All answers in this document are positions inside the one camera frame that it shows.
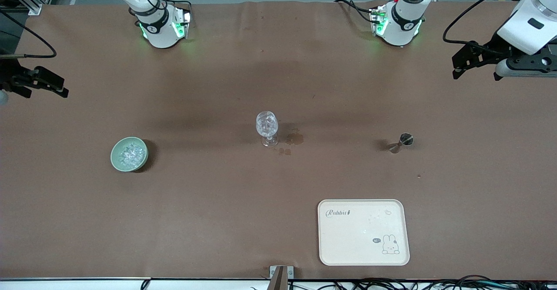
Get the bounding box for steel double jigger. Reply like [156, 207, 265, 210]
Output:
[389, 133, 414, 154]

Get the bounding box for black cable bundle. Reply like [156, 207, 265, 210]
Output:
[250, 275, 557, 290]

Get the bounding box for metal mounting bracket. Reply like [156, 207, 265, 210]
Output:
[270, 265, 294, 280]

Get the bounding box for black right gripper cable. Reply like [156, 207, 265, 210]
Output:
[0, 10, 57, 59]

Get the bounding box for brown table cover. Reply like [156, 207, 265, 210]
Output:
[0, 1, 557, 280]

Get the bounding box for cream rabbit print tray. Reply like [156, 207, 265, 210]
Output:
[317, 199, 410, 267]

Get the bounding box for black left base cable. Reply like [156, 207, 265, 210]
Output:
[334, 0, 379, 23]

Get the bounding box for black right base cable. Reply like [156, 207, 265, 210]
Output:
[131, 0, 193, 26]

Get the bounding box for brown liquid spill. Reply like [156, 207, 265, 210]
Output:
[274, 128, 304, 156]

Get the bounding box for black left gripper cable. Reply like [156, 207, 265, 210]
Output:
[443, 0, 523, 48]

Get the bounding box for black base cable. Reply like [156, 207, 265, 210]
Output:
[131, 0, 193, 26]
[334, 0, 379, 23]

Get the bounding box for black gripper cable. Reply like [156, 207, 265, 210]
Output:
[443, 0, 523, 48]
[0, 10, 57, 59]

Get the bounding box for clear ice cubes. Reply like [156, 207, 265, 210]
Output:
[118, 142, 145, 168]

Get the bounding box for clear wine glass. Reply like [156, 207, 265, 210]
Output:
[255, 111, 279, 147]

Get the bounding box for brown camera mount pole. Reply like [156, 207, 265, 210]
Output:
[271, 266, 288, 290]

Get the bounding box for green ceramic bowl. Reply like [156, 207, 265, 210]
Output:
[110, 137, 149, 172]

